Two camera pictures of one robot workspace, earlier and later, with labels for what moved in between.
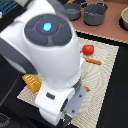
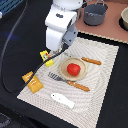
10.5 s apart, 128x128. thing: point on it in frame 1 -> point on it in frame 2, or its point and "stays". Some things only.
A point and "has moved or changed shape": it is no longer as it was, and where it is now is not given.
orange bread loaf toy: [33, 83] stays
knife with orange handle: [90, 60] stays
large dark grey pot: [94, 14] stays
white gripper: [55, 103] -> [60, 28]
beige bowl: [123, 19] stays
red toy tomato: [88, 49] has moved or changed shape
